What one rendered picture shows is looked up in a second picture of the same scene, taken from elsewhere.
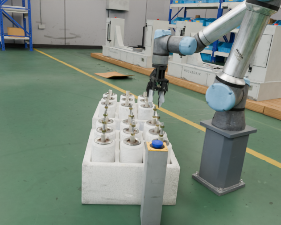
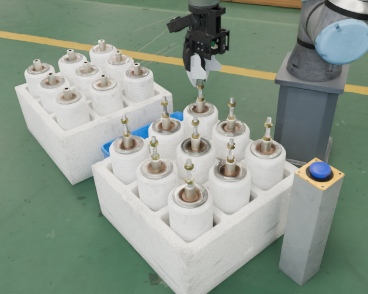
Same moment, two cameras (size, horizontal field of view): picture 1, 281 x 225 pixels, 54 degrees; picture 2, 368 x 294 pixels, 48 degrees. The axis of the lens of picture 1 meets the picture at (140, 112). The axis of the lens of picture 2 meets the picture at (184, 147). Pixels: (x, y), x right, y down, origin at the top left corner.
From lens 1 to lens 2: 0.72 m
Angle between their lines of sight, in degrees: 35
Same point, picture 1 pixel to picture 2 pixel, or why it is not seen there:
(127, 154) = (236, 196)
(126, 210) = (255, 273)
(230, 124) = (328, 70)
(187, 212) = not seen: hidden behind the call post
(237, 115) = not seen: hidden behind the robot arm
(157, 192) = (323, 234)
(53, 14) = not seen: outside the picture
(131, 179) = (252, 228)
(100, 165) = (211, 241)
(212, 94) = (335, 42)
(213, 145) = (305, 109)
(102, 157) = (204, 225)
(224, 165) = (325, 131)
